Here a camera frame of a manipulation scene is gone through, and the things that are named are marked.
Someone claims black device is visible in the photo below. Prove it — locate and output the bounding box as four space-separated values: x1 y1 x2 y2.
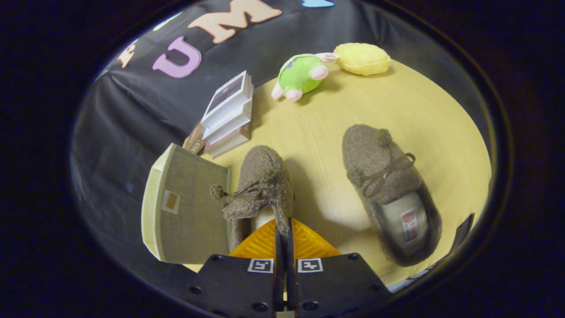
450 213 475 254

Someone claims green plush toy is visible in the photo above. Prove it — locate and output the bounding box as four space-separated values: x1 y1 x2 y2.
271 53 339 102

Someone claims black backdrop cloth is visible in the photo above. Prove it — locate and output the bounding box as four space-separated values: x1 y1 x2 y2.
71 0 497 288

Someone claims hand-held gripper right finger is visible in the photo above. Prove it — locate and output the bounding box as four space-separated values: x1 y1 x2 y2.
287 219 391 318

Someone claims brown book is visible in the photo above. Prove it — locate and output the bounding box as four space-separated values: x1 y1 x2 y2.
183 123 252 159

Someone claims brown fuzzy shoe with bow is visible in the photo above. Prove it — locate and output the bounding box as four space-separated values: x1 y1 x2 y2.
342 124 442 267
210 146 294 252

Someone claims yellow plush toy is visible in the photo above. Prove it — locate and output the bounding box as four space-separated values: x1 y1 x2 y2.
333 43 392 76

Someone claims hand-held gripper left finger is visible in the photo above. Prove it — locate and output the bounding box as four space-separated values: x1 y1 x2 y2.
188 219 284 316

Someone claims beige fabric storage box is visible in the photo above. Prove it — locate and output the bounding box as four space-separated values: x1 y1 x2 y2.
141 143 231 264

